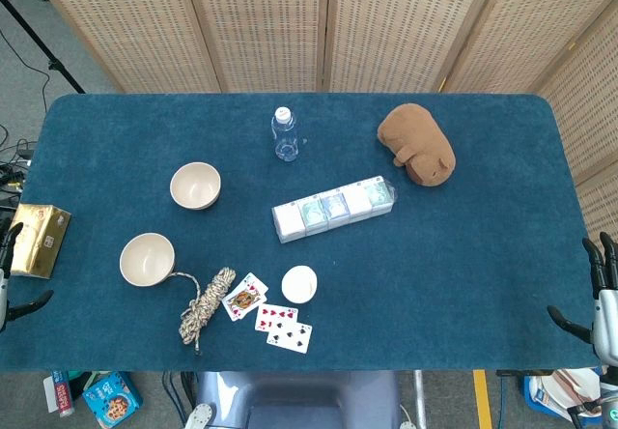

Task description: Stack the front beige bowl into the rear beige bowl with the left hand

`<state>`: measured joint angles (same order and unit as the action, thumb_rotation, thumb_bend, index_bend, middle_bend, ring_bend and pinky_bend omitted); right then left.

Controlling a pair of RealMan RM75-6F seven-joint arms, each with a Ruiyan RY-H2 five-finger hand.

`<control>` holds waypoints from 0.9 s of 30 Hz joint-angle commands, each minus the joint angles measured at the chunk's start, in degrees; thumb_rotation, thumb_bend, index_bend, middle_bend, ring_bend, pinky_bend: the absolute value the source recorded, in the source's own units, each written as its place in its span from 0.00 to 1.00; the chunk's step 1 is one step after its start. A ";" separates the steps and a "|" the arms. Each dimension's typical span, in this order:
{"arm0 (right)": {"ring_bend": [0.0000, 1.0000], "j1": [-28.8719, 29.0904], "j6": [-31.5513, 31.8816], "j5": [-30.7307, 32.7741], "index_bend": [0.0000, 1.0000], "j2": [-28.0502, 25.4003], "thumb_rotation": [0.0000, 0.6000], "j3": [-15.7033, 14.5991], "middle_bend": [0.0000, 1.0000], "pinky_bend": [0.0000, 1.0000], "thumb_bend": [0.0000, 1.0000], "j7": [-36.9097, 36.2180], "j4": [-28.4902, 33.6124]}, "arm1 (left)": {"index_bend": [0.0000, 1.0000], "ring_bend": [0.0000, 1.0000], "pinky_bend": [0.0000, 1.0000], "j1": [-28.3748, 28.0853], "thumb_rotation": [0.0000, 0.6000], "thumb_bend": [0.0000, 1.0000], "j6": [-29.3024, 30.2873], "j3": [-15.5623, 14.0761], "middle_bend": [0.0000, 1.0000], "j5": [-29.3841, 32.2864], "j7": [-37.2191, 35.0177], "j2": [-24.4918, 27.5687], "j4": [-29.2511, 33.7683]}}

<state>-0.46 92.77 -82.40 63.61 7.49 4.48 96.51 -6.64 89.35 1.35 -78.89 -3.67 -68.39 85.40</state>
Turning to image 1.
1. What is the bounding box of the blue table cloth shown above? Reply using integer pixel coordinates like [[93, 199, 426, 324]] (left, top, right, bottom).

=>
[[0, 92, 603, 373]]

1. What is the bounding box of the gold tissue box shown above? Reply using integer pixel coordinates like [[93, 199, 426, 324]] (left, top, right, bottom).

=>
[[9, 202, 72, 280]]

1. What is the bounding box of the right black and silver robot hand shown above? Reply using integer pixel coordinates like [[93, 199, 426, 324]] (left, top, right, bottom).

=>
[[547, 231, 618, 367]]

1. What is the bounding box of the metal pole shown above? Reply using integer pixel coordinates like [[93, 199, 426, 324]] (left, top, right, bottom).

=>
[[411, 369, 429, 429]]

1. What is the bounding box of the woven wooden screen panel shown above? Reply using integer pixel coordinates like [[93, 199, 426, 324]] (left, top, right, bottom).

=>
[[439, 0, 618, 96], [181, 0, 334, 94], [23, 0, 222, 95], [322, 0, 509, 95], [534, 11, 618, 244]]

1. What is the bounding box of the tangle of black cables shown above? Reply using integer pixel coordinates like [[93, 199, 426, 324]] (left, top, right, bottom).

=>
[[0, 124, 39, 208]]

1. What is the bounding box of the red and white snack pack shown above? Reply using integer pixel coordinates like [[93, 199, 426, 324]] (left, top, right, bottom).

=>
[[42, 369, 74, 418]]

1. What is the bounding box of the multipack of pocket tissues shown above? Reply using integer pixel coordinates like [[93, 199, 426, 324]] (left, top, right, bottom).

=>
[[270, 175, 400, 244]]

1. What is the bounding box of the six of hearts playing card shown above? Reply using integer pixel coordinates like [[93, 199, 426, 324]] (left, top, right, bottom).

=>
[[254, 302, 299, 334]]

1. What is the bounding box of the bundled camouflage rope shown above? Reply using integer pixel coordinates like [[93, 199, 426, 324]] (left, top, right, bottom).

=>
[[168, 267, 238, 356]]

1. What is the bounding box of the black tripod stand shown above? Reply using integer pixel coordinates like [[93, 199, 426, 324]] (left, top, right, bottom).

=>
[[0, 0, 87, 95]]

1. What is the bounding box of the clear plastic water bottle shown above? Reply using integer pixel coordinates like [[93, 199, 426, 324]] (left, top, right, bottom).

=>
[[270, 105, 300, 162]]

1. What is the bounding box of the playing card under jack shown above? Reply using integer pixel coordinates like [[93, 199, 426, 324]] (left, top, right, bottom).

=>
[[242, 272, 269, 300]]

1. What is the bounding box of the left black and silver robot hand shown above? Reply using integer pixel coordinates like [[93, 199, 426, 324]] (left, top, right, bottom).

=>
[[0, 221, 55, 332]]

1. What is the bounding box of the blue cookie snack box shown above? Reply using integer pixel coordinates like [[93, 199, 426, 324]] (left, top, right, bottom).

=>
[[81, 370, 145, 429]]

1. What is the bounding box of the five of spades playing card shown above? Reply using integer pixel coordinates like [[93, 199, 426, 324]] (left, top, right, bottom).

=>
[[266, 321, 314, 356]]

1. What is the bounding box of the white paper cup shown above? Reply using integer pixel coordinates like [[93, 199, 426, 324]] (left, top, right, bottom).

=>
[[281, 265, 320, 305]]

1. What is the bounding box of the jack of hearts playing card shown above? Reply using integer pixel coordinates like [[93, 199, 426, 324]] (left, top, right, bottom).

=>
[[221, 281, 267, 323]]

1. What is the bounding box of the blue bag with packages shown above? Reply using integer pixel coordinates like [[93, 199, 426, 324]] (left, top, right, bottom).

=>
[[522, 370, 604, 423]]

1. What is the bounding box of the off-white bowl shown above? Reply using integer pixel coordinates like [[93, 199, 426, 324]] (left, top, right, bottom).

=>
[[169, 161, 223, 212], [119, 232, 177, 288]]

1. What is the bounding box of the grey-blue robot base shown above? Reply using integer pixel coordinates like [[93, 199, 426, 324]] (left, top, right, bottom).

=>
[[194, 370, 403, 429]]

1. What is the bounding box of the brown capybara plush toy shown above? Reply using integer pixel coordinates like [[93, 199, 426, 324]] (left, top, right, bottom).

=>
[[377, 103, 457, 188]]

